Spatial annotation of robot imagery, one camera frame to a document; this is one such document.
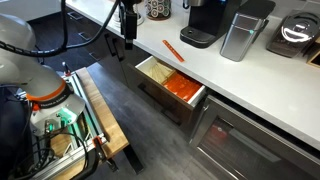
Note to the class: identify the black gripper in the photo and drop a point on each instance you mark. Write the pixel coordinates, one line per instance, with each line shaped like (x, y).
(128, 20)

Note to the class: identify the orange stick packet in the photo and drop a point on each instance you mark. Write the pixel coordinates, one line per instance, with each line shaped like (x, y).
(173, 51)

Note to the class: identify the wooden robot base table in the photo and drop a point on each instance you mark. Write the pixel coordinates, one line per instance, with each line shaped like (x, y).
(106, 124)

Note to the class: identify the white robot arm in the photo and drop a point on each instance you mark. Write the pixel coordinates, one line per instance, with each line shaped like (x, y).
(54, 105)

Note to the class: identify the wooden stirrers in drawer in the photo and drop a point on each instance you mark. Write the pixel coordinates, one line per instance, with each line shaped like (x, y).
(159, 72)

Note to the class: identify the open white wooden drawer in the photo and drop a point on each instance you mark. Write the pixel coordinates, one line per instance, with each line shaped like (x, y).
(179, 111)

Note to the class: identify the orange packets in drawer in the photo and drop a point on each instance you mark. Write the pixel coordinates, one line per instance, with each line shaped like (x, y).
(182, 86)

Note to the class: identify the patterned ceramic mug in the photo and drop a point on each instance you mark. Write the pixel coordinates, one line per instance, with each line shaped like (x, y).
(158, 9)

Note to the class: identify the black coffee machine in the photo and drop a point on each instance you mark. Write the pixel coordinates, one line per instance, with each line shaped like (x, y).
(208, 21)

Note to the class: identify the silver rectangular canister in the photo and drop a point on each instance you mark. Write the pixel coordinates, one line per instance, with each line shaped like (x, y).
(248, 22)

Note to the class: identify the chrome lidded appliance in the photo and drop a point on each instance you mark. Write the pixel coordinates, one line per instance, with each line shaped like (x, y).
(294, 34)

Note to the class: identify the stainless beverage fridge door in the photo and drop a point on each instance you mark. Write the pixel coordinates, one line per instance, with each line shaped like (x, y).
(240, 147)

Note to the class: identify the wooden box corner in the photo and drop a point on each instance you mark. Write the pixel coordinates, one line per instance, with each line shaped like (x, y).
(314, 54)

